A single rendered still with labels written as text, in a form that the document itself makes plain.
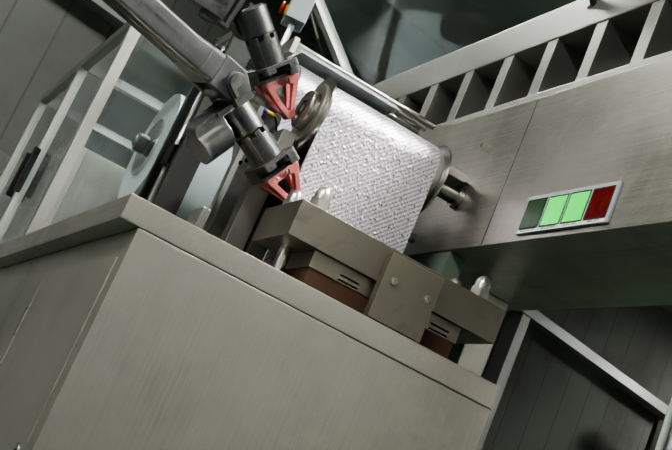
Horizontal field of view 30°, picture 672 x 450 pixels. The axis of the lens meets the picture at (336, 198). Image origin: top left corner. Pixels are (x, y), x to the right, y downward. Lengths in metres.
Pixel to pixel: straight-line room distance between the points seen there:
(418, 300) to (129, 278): 0.48
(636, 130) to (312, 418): 0.65
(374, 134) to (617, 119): 0.44
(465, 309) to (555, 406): 5.85
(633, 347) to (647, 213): 6.60
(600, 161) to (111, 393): 0.83
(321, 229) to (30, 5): 3.74
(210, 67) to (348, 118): 0.29
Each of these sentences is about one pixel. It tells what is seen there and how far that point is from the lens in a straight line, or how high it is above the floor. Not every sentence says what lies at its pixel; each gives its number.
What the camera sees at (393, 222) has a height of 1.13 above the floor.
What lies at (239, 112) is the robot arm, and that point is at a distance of 2.09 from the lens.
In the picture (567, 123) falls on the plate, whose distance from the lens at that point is 2.15.
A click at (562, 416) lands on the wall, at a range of 7.94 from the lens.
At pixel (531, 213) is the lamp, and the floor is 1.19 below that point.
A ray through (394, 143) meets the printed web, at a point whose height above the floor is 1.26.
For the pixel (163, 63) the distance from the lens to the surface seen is 3.20.
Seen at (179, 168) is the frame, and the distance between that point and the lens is 2.42.
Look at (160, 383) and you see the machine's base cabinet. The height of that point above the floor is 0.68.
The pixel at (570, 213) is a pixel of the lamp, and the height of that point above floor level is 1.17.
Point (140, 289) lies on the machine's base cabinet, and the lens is 1.77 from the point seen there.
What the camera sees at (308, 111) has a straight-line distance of 2.20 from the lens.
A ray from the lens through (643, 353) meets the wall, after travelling 8.51.
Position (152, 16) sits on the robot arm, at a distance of 2.00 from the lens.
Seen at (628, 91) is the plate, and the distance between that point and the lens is 2.05.
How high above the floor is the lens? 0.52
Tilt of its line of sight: 16 degrees up
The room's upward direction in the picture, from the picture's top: 24 degrees clockwise
